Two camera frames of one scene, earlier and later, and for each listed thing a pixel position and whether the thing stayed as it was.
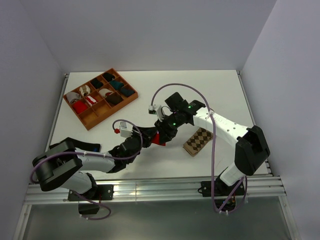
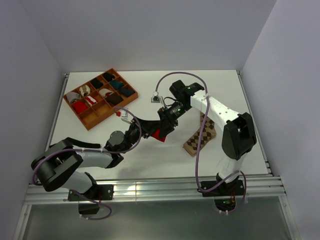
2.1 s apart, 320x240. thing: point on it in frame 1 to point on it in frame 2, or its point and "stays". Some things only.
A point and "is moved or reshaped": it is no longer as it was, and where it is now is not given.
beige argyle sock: [197, 141] stays
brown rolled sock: [114, 98] stays
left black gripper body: [144, 139] to [134, 133]
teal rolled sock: [116, 84] stays
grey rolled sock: [72, 95] stays
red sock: [155, 139] is moved or reshaped
